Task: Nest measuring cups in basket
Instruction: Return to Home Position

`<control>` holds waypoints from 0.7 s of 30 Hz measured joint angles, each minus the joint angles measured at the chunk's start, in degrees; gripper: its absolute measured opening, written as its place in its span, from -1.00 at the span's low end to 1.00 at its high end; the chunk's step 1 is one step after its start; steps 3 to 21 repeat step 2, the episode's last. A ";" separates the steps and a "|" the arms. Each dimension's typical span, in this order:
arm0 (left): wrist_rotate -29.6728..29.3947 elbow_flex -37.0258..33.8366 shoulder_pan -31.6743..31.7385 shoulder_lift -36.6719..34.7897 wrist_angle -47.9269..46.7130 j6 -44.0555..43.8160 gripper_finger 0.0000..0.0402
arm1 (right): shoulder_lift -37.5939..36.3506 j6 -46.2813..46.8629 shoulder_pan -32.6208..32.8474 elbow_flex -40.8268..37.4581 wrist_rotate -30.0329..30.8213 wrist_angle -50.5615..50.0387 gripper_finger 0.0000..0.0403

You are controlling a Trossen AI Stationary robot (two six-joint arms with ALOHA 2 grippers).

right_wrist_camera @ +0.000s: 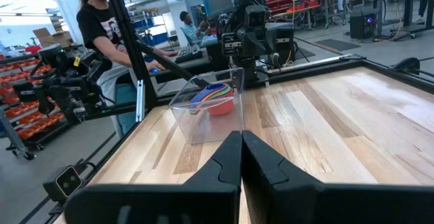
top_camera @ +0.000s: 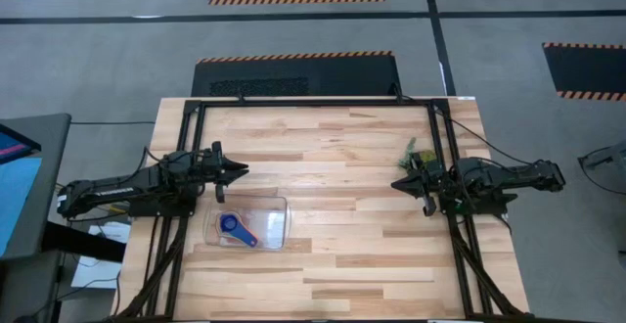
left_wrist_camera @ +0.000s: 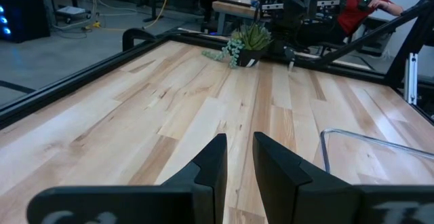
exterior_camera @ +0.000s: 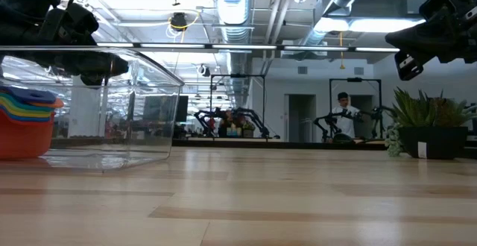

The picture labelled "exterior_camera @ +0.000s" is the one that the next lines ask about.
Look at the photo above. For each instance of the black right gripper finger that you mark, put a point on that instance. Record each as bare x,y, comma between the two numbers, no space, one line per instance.
425,30
425,45

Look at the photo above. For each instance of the small purple measuring cup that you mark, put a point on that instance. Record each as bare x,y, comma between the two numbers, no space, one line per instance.
30,95

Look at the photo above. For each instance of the green measuring cup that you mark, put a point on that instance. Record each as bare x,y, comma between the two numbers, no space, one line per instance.
15,106

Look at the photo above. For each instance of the yellow measuring cup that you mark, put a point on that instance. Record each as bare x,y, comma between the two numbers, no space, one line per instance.
22,113

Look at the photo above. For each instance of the black background robot arm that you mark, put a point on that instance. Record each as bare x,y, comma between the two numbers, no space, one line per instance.
328,121
378,113
203,117
257,117

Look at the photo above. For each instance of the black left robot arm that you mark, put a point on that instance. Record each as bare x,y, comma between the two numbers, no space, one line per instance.
26,3

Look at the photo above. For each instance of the white pillar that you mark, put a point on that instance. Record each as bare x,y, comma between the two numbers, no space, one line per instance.
85,108

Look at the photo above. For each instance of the potted succulent plant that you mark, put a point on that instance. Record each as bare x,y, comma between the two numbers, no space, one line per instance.
432,134

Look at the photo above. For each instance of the person in white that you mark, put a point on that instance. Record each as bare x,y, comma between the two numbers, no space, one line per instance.
344,115

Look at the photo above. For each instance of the clear plastic bin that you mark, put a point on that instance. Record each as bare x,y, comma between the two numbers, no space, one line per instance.
149,126

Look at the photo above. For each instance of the round black ceiling fixture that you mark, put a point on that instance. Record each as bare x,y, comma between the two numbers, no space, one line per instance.
204,70

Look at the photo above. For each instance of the grey door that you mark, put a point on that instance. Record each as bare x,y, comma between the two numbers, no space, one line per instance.
300,117

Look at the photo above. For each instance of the LED light strip bar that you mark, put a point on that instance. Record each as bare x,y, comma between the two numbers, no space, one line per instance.
261,47

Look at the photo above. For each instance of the person behind plants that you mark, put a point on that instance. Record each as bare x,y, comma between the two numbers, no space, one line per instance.
233,121

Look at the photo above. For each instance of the black background station frame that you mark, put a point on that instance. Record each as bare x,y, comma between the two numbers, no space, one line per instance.
354,79
238,75

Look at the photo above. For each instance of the black overhead camera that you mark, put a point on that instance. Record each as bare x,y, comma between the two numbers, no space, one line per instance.
179,21

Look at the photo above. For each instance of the black aluminium table frame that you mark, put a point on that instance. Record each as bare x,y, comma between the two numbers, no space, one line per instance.
316,146

